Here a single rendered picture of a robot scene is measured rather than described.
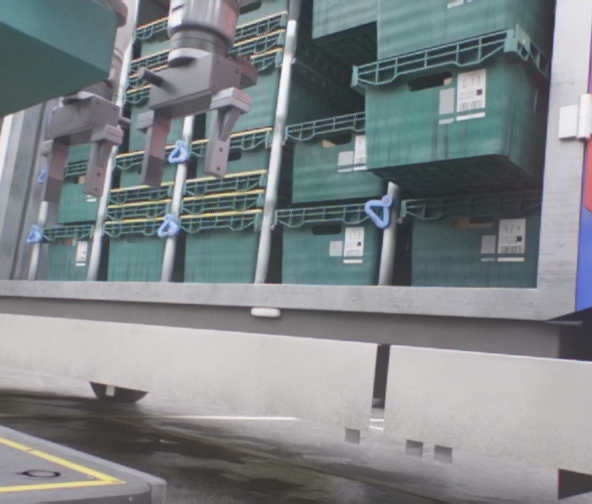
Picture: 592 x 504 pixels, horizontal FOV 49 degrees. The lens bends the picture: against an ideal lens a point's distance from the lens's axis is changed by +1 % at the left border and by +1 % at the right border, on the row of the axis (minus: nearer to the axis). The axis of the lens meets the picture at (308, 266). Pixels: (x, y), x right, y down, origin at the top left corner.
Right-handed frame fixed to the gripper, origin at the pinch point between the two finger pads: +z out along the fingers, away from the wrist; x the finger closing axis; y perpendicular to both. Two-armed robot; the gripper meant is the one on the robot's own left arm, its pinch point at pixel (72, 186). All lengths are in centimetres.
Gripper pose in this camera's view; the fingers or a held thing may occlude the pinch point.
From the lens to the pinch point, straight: 110.9
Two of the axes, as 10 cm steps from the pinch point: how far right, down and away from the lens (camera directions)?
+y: 6.6, 1.9, 7.3
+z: -1.1, 9.8, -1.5
